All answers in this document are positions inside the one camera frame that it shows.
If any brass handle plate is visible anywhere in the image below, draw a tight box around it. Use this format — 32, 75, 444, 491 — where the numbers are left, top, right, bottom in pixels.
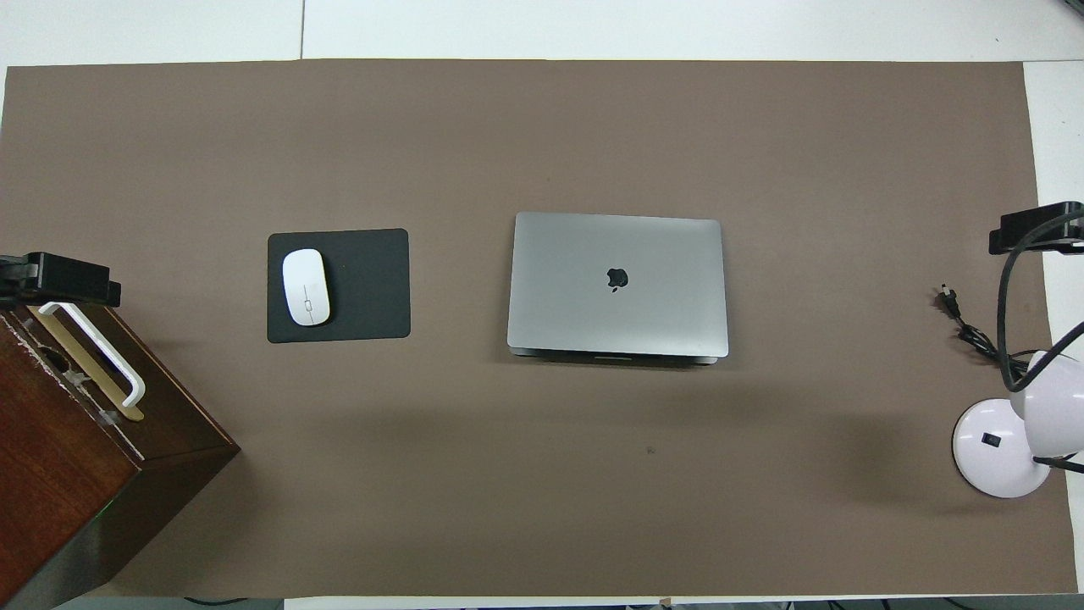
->
25, 307, 145, 422

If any black mouse pad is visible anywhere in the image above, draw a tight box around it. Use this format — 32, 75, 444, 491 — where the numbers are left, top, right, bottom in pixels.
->
267, 228, 412, 344

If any white computer mouse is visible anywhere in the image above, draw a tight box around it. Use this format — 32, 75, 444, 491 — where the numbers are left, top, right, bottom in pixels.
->
282, 248, 332, 327

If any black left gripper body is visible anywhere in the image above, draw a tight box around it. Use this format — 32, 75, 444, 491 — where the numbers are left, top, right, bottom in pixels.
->
24, 252, 121, 308

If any black lamp power cable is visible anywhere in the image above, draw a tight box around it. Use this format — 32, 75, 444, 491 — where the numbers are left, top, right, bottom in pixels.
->
938, 285, 1030, 382

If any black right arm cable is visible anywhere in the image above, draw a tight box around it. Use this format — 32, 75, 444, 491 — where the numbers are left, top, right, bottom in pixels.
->
997, 210, 1084, 392

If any silver grey laptop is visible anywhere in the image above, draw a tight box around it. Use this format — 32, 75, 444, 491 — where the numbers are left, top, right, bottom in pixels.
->
506, 211, 730, 366

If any white box handle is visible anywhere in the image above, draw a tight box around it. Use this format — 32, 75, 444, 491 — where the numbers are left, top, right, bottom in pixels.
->
37, 301, 147, 409

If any dark brown wooden box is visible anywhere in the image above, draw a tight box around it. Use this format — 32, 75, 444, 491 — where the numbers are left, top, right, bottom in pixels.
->
0, 301, 241, 610

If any white desk lamp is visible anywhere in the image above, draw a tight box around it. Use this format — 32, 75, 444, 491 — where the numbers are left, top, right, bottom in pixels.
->
952, 350, 1084, 499

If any brown table mat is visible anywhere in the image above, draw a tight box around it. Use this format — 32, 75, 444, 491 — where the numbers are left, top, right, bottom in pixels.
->
0, 59, 1078, 598

